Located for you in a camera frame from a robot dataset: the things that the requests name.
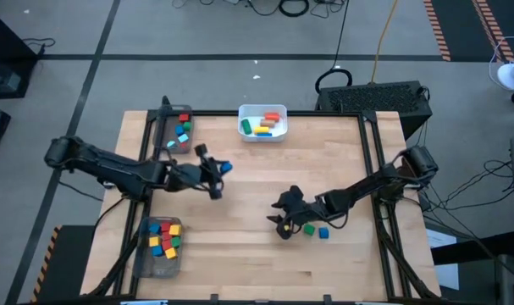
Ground yellow cable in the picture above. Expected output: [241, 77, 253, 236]
[369, 0, 400, 85]

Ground black bar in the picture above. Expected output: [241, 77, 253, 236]
[429, 230, 514, 266]

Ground black power cable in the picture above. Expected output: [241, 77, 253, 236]
[22, 36, 57, 57]

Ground black cable with loop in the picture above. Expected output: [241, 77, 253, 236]
[314, 0, 354, 95]

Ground black cable coil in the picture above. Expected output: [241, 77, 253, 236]
[278, 0, 311, 18]

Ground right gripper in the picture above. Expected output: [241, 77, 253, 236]
[267, 186, 329, 241]

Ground black cabinet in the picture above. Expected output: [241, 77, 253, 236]
[0, 8, 40, 99]

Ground white plastic bin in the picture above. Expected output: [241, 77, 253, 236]
[237, 103, 289, 143]

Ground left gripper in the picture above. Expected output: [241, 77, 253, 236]
[167, 143, 224, 201]

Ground black mat yellow hazard stripes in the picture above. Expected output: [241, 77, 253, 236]
[30, 224, 97, 304]

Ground grey cabinet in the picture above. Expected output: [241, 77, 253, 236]
[495, 253, 514, 305]

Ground clear grey plastic bin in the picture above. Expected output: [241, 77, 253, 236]
[152, 104, 195, 154]
[131, 215, 184, 280]

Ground black perforated box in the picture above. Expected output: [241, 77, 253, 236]
[315, 80, 434, 141]

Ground black mat orange striped edges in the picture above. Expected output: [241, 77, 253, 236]
[423, 0, 514, 63]

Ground white round device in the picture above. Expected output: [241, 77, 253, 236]
[496, 54, 514, 92]

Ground white paper sheet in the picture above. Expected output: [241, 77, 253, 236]
[434, 263, 461, 291]
[425, 228, 459, 249]

